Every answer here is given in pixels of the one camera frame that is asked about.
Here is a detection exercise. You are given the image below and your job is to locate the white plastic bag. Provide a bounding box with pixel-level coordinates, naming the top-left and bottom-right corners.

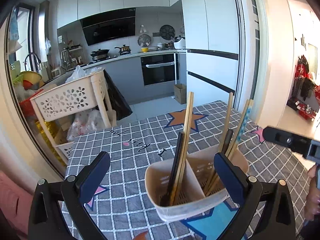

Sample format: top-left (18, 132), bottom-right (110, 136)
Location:
top-left (66, 109), bottom-right (106, 142)

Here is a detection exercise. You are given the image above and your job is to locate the black range hood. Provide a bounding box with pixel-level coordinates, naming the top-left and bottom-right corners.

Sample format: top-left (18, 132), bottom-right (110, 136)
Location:
top-left (80, 8), bottom-right (136, 46)

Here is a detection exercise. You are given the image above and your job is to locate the white utensil holder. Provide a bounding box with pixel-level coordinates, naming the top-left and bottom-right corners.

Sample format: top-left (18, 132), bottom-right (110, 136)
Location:
top-left (144, 143), bottom-right (250, 223)

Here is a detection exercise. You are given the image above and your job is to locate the cream plastic storage cart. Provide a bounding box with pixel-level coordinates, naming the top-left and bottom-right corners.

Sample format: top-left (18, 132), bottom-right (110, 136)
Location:
top-left (30, 70), bottom-right (117, 163)

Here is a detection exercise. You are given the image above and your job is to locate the black wok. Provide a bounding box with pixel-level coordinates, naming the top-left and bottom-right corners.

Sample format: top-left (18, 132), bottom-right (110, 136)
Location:
top-left (91, 49), bottom-right (110, 57)

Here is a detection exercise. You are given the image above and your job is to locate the black chopstick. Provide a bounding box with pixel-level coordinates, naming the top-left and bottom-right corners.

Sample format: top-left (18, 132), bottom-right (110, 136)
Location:
top-left (161, 132), bottom-right (184, 206)
top-left (220, 129), bottom-right (233, 154)

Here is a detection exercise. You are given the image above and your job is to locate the pink plastic stool stack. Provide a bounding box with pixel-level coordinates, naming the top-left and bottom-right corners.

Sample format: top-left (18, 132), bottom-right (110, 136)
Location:
top-left (0, 171), bottom-right (33, 235)

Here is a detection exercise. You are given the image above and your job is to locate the white refrigerator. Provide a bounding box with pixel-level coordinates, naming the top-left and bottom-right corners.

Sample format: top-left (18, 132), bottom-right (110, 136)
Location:
top-left (182, 0), bottom-right (239, 106)

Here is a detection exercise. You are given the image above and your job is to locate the person's right hand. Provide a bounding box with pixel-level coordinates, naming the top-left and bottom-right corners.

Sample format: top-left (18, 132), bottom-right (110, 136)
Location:
top-left (304, 165), bottom-right (319, 220)

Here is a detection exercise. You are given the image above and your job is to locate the black built-in oven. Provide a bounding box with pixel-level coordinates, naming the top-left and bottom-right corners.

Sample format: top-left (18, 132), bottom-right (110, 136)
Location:
top-left (140, 53), bottom-right (179, 86)

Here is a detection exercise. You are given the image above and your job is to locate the checkered grey tablecloth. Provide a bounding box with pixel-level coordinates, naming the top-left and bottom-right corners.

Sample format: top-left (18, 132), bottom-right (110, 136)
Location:
top-left (66, 114), bottom-right (309, 239)

